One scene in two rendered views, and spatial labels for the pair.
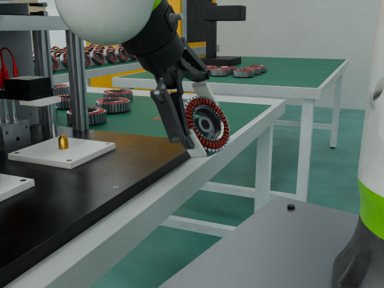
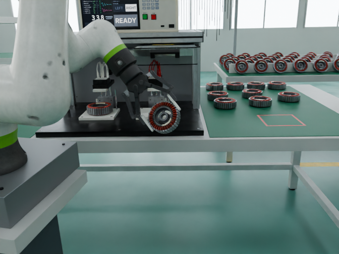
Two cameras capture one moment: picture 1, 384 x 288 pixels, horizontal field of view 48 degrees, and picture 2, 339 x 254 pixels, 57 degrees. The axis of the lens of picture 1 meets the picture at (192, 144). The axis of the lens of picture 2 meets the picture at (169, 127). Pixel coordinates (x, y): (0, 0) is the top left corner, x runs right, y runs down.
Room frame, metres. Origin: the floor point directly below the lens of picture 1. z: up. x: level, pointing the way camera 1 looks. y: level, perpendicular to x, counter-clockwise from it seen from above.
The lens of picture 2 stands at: (0.43, -1.00, 1.15)
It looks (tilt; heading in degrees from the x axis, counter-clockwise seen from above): 18 degrees down; 69
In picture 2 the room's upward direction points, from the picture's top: 1 degrees counter-clockwise
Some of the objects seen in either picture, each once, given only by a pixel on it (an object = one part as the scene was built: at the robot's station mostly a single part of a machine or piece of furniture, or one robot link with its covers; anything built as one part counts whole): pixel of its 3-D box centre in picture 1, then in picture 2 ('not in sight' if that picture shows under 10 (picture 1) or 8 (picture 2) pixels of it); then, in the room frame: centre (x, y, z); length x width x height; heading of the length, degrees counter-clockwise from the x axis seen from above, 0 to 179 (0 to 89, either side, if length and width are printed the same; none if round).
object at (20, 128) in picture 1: (8, 134); (156, 100); (0.90, 0.39, 0.80); 0.08 x 0.05 x 0.06; 157
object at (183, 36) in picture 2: not in sight; (132, 36); (0.86, 0.60, 1.09); 0.68 x 0.44 x 0.05; 157
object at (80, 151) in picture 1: (64, 151); (154, 113); (0.85, 0.26, 0.78); 0.15 x 0.15 x 0.01; 67
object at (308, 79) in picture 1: (252, 120); not in sight; (3.00, -0.43, 0.37); 1.85 x 1.10 x 0.75; 157
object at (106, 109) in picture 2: not in sight; (99, 108); (0.62, 0.35, 0.80); 0.11 x 0.11 x 0.04
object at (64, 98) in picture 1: (68, 101); (251, 93); (1.48, 0.42, 0.77); 0.11 x 0.11 x 0.04
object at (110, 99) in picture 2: not in sight; (106, 101); (0.68, 0.49, 0.80); 0.08 x 0.05 x 0.06; 157
